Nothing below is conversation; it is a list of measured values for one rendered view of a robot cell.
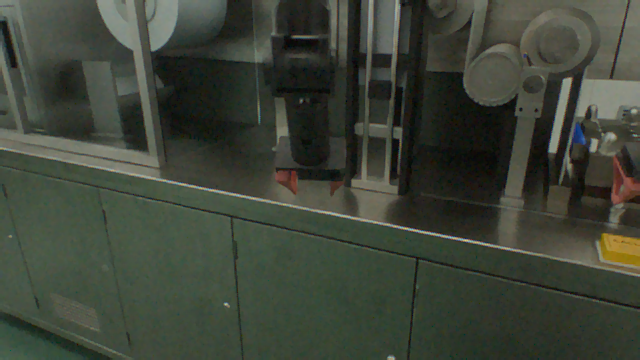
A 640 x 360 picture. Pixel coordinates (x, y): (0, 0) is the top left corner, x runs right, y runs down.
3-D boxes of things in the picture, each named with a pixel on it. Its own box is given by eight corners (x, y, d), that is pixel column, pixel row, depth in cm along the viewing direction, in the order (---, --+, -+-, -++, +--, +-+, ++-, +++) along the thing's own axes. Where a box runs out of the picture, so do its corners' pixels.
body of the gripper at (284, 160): (280, 144, 68) (274, 107, 62) (345, 145, 67) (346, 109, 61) (275, 175, 64) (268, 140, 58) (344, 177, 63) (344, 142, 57)
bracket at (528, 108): (499, 203, 102) (522, 69, 91) (501, 193, 107) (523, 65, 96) (523, 206, 100) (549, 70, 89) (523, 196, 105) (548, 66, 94)
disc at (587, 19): (514, 78, 98) (526, 7, 93) (514, 78, 98) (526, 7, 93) (590, 82, 92) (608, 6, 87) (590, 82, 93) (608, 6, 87)
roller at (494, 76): (462, 102, 104) (468, 49, 100) (475, 86, 126) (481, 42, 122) (516, 106, 100) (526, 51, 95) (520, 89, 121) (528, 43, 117)
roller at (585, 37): (523, 71, 96) (533, 15, 92) (526, 60, 118) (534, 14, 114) (583, 74, 92) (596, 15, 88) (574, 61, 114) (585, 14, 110)
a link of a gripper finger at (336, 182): (303, 176, 74) (299, 138, 66) (345, 177, 73) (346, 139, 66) (300, 209, 70) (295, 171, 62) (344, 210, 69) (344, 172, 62)
